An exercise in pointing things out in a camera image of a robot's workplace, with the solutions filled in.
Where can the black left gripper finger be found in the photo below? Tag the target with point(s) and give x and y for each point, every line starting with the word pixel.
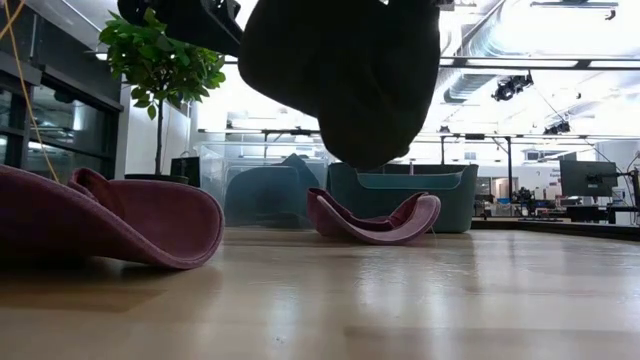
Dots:
pixel 220 37

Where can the maroon baseball cap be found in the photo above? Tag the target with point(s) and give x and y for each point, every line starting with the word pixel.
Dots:
pixel 380 232
pixel 150 225

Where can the green leafy plant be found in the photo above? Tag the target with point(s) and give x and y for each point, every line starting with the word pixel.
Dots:
pixel 155 55

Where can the clear plastic bin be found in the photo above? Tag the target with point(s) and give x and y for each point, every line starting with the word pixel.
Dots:
pixel 212 165

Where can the dark glass partition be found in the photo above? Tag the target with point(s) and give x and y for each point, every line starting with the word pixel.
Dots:
pixel 50 90

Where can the black plant pot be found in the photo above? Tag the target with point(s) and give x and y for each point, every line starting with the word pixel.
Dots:
pixel 150 178

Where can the teal plastic bin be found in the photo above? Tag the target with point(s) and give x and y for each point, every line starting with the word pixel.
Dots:
pixel 450 200

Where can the dark computer monitor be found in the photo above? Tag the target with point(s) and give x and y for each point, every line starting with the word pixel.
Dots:
pixel 587 177

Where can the background dark workbench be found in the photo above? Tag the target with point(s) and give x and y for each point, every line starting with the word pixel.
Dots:
pixel 575 227

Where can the ceiling-mounted black camera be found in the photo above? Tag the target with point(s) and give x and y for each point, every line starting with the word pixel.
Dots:
pixel 510 86
pixel 557 128

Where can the overhead frame crossbar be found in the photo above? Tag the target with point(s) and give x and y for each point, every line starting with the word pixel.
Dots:
pixel 525 62

